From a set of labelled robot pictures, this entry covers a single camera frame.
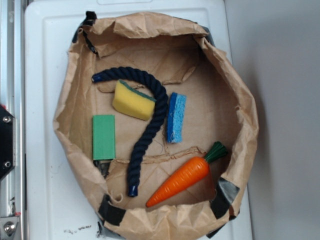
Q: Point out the blue sponge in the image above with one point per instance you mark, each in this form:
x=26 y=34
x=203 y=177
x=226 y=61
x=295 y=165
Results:
x=175 y=118

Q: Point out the yellow sponge green scrubber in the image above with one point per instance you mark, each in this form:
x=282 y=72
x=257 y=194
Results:
x=132 y=102

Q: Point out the green flat sponge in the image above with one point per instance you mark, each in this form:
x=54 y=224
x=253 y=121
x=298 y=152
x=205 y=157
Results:
x=103 y=137

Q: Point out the brown paper bag bin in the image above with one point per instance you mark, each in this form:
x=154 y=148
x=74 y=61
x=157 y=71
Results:
x=219 y=107

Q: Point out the orange plastic carrot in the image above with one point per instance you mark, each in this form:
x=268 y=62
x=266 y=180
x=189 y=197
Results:
x=191 y=172

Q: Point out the white plastic tray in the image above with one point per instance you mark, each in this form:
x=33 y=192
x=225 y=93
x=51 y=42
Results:
x=57 y=208

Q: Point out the black mounting plate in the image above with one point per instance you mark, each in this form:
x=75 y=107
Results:
x=7 y=142

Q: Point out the aluminium frame rail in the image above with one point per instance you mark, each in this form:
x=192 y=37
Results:
x=12 y=97

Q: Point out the metal corner bracket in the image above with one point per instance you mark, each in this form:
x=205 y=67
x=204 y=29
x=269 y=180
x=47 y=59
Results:
x=8 y=226

